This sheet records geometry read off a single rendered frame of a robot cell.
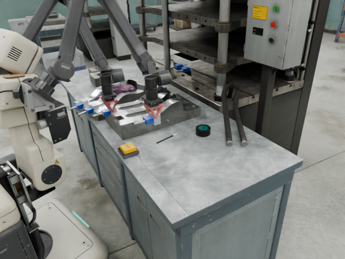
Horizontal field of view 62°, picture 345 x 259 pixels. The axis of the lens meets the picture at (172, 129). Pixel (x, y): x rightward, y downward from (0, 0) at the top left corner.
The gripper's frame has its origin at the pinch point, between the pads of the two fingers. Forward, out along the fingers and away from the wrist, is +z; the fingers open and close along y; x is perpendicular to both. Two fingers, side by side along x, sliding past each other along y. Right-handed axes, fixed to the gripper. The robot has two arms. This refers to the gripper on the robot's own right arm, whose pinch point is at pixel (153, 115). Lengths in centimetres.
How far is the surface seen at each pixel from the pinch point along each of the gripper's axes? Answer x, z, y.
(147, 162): 11.7, 15.3, -14.5
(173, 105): -17.7, 2.5, 10.2
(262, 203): -29, 34, -49
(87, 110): 21.8, 8.3, 43.1
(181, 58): -66, -1, 77
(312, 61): -147, 1, 18
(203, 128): -26.5, 12.3, -6.3
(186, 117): -26.1, 12.5, 10.3
